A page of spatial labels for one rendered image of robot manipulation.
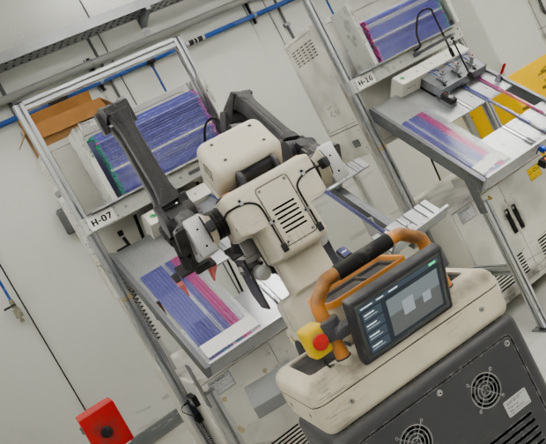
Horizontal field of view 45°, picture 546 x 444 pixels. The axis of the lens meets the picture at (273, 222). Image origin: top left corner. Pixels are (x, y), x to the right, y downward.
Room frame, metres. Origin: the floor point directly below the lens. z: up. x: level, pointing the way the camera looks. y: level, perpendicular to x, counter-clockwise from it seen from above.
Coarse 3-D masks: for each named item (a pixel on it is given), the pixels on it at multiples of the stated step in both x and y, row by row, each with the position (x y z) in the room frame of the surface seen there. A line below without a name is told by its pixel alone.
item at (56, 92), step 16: (160, 48) 2.97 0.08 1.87; (112, 64) 2.88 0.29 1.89; (128, 64) 2.90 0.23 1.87; (80, 80) 2.81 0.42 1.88; (96, 80) 2.84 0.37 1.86; (48, 96) 2.76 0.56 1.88; (208, 96) 2.93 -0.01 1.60; (80, 144) 2.70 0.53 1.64; (80, 160) 2.83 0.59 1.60; (96, 160) 2.70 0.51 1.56; (192, 160) 2.85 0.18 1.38; (96, 176) 2.73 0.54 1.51; (112, 192) 2.70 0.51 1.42; (112, 208) 2.73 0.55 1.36; (96, 224) 2.69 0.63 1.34; (208, 400) 2.24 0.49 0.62
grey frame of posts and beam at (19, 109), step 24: (192, 72) 3.00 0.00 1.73; (24, 120) 2.70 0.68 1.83; (216, 120) 3.00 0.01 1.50; (48, 168) 2.70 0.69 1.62; (192, 168) 2.88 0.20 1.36; (72, 192) 2.71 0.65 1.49; (144, 192) 2.79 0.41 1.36; (96, 240) 2.71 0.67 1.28; (120, 288) 2.70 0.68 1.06; (144, 336) 2.70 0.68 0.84; (168, 360) 2.72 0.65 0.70; (216, 408) 2.25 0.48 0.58
